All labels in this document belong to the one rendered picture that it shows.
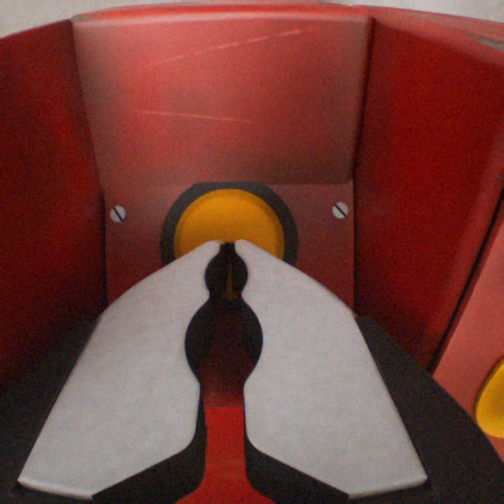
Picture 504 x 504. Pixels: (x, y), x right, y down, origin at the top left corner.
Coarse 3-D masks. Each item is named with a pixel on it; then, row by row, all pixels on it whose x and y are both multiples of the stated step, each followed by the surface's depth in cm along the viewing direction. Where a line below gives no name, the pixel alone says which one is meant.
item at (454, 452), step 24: (384, 336) 8; (384, 360) 7; (408, 360) 7; (408, 384) 7; (432, 384) 7; (408, 408) 6; (432, 408) 6; (456, 408) 6; (408, 432) 6; (432, 432) 6; (456, 432) 6; (480, 432) 6; (432, 456) 6; (456, 456) 6; (480, 456) 5; (432, 480) 5; (456, 480) 5; (480, 480) 5
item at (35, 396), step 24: (72, 336) 8; (48, 360) 7; (72, 360) 7; (24, 384) 7; (48, 384) 7; (0, 408) 6; (24, 408) 6; (48, 408) 6; (0, 432) 6; (24, 432) 6; (0, 456) 5; (24, 456) 5; (0, 480) 5
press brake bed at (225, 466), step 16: (208, 416) 32; (224, 416) 32; (240, 416) 32; (208, 432) 31; (224, 432) 31; (240, 432) 31; (208, 448) 29; (224, 448) 29; (240, 448) 29; (208, 464) 28; (224, 464) 28; (240, 464) 28; (208, 480) 27; (224, 480) 27; (240, 480) 27; (192, 496) 26; (208, 496) 26; (224, 496) 26; (240, 496) 26; (256, 496) 26
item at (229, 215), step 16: (224, 192) 14; (240, 192) 14; (192, 208) 14; (208, 208) 13; (224, 208) 13; (240, 208) 13; (256, 208) 13; (192, 224) 13; (208, 224) 13; (224, 224) 13; (240, 224) 13; (256, 224) 13; (272, 224) 13; (176, 240) 14; (192, 240) 13; (208, 240) 13; (224, 240) 13; (256, 240) 13; (272, 240) 13; (176, 256) 14
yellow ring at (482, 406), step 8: (496, 368) 8; (488, 376) 8; (496, 376) 8; (488, 384) 8; (496, 384) 8; (480, 392) 9; (488, 392) 9; (496, 392) 9; (480, 400) 9; (488, 400) 9; (496, 400) 9; (480, 408) 9; (488, 408) 9; (496, 408) 9; (480, 416) 9; (488, 416) 9; (496, 416) 9; (480, 424) 10; (488, 424) 10; (496, 424) 10; (488, 432) 10; (496, 432) 10
